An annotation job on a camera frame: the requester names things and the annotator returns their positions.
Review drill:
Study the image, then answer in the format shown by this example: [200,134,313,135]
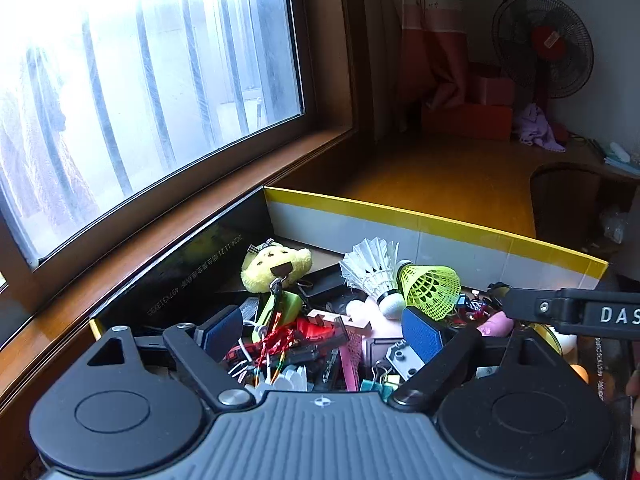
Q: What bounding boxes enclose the grey plastic plate with holes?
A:
[385,340,426,380]

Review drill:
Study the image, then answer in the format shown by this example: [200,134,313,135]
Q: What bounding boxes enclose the rainbow metal carabiner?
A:
[251,365,281,387]

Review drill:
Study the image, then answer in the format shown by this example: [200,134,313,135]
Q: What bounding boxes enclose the pink plastic comb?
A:
[340,342,362,392]

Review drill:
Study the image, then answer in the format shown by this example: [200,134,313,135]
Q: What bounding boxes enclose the white ping-pong ball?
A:
[550,332,579,356]

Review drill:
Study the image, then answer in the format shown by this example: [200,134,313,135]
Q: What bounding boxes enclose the orange cardboard box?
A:
[421,104,514,142]

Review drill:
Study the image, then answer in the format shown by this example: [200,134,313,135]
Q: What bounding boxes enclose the pink floral curtain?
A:
[395,0,472,112]

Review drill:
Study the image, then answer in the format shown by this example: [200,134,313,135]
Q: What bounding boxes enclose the purple cloth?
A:
[514,103,567,153]

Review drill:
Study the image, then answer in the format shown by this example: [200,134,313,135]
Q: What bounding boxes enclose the yellow plush toy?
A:
[241,239,314,294]

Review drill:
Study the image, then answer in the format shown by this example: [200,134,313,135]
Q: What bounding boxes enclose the yellow-green plastic shuttlecock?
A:
[398,261,462,322]

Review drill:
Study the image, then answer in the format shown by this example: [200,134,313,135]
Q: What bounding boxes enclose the red twisted cord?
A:
[256,327,297,367]

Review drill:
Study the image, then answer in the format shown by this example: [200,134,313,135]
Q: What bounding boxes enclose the pink cardboard box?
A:
[470,74,516,107]

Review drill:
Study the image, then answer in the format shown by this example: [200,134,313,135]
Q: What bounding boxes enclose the clear plastic bag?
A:
[599,209,629,244]

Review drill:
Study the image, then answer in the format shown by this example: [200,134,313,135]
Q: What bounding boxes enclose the person's right hand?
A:
[625,370,640,411]

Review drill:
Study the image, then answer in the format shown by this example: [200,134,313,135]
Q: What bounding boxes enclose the black standing fan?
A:
[491,0,595,111]

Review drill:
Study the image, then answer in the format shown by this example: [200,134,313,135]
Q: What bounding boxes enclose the teal binder clips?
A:
[360,379,402,397]

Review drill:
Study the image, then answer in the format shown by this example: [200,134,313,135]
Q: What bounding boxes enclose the stack of papers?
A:
[601,141,640,177]

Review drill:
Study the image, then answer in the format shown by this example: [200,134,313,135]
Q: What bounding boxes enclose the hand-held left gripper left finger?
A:
[82,304,257,413]

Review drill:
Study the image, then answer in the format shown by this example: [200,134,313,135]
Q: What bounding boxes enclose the sliding glass window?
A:
[0,0,321,271]

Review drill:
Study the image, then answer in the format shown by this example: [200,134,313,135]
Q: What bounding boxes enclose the yellow cardboard box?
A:
[90,186,640,480]

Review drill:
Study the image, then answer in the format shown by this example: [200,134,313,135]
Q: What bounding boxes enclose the dark waste basket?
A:
[529,162,604,254]

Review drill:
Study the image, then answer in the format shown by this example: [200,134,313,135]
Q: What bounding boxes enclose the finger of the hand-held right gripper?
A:
[501,287,640,337]

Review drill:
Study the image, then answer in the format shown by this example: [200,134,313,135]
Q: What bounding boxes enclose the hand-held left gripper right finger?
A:
[386,305,581,413]

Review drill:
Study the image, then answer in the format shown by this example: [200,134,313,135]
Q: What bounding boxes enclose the white feather shuttlecock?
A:
[272,365,308,392]
[340,238,407,320]

